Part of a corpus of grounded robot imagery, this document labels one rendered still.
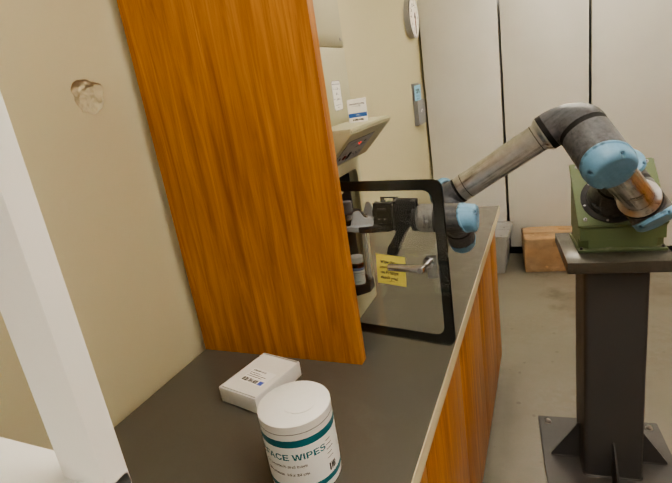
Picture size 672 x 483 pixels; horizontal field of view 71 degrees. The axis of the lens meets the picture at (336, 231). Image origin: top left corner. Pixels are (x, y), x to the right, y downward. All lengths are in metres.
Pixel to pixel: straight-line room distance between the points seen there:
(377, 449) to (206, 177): 0.74
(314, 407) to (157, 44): 0.89
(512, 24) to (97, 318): 3.61
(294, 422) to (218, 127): 0.69
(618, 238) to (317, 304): 1.09
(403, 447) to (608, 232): 1.13
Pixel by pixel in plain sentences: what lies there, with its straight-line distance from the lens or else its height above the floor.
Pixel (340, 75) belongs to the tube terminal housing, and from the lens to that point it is 1.39.
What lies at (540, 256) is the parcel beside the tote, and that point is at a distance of 4.03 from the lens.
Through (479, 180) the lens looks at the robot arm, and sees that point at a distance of 1.37.
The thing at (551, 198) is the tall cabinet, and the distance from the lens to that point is 4.28.
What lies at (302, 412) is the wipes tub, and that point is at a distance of 0.86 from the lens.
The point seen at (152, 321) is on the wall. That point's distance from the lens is 1.36.
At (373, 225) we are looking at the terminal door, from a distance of 1.12.
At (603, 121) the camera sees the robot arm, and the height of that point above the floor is 1.44.
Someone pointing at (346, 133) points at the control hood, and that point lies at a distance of 1.11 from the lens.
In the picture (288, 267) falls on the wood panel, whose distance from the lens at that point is 1.19.
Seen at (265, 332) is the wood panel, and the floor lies 1.01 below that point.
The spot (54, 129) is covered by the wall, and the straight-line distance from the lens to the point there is 1.19.
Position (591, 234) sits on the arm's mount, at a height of 1.01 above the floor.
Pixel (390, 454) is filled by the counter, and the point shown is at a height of 0.94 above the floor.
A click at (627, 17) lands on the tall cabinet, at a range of 4.17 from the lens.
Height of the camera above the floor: 1.60
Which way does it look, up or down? 16 degrees down
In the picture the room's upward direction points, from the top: 9 degrees counter-clockwise
